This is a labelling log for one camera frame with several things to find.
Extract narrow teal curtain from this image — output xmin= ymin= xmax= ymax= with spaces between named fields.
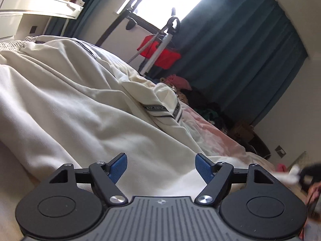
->
xmin=46 ymin=0 xmax=126 ymax=39

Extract red cloth on rack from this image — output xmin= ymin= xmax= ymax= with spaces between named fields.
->
xmin=137 ymin=35 xmax=181 ymax=68

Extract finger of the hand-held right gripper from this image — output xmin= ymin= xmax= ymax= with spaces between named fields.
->
xmin=300 ymin=164 xmax=321 ymax=192

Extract white desk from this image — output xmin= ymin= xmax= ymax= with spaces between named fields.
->
xmin=0 ymin=0 xmax=84 ymax=41

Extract wide teal curtain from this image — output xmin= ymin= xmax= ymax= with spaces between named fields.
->
xmin=140 ymin=0 xmax=309 ymax=128

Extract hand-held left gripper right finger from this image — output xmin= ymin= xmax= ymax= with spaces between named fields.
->
xmin=194 ymin=153 xmax=275 ymax=206

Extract silver wall outlet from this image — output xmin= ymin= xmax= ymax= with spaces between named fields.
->
xmin=274 ymin=146 xmax=287 ymax=158

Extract cardboard box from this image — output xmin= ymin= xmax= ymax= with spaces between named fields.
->
xmin=229 ymin=120 xmax=271 ymax=160

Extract pile of clothes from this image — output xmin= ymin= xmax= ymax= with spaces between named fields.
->
xmin=157 ymin=74 xmax=230 ymax=133

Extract cream pants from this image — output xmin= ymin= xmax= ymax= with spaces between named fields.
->
xmin=0 ymin=36 xmax=301 ymax=206

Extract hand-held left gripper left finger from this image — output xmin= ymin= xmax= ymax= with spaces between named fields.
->
xmin=49 ymin=153 xmax=129 ymax=206

